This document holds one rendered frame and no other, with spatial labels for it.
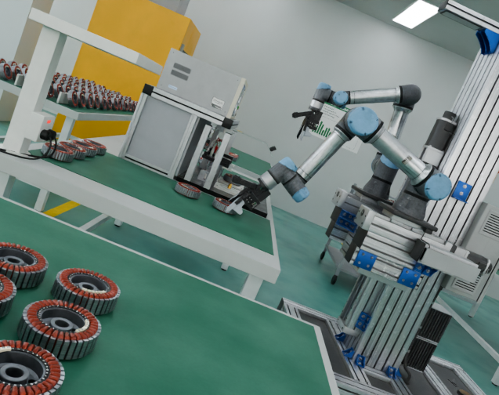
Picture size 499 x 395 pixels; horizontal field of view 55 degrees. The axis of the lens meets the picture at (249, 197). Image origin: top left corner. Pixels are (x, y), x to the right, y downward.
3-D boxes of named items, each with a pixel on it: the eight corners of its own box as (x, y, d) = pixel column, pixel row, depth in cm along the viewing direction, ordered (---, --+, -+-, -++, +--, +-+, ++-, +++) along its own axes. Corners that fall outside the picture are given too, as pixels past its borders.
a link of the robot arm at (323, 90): (334, 86, 276) (320, 80, 276) (325, 104, 277) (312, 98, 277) (332, 87, 283) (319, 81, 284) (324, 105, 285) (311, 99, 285)
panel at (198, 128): (195, 164, 295) (213, 118, 290) (176, 176, 229) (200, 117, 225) (193, 163, 295) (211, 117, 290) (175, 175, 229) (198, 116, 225)
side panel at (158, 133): (173, 179, 232) (198, 116, 227) (172, 179, 229) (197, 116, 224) (119, 156, 231) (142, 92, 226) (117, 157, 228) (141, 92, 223)
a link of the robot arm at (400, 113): (371, 174, 277) (403, 81, 269) (367, 172, 292) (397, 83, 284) (392, 180, 277) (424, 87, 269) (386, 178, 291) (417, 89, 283)
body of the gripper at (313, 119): (315, 132, 281) (323, 112, 279) (301, 125, 280) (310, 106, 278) (312, 131, 288) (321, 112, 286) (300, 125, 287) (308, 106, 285)
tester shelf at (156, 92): (236, 128, 292) (239, 121, 291) (229, 129, 225) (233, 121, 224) (168, 99, 290) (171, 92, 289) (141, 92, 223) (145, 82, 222)
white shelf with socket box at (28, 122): (121, 177, 191) (163, 67, 184) (88, 190, 154) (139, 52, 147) (37, 142, 189) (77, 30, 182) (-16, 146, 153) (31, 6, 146)
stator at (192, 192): (187, 191, 216) (190, 183, 216) (203, 201, 210) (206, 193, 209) (168, 187, 208) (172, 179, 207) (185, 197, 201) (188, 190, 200)
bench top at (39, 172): (265, 190, 374) (268, 183, 373) (274, 284, 157) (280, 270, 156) (143, 138, 370) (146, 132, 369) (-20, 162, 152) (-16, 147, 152)
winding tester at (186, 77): (234, 119, 280) (247, 85, 277) (229, 118, 237) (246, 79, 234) (171, 92, 279) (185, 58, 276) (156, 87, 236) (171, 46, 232)
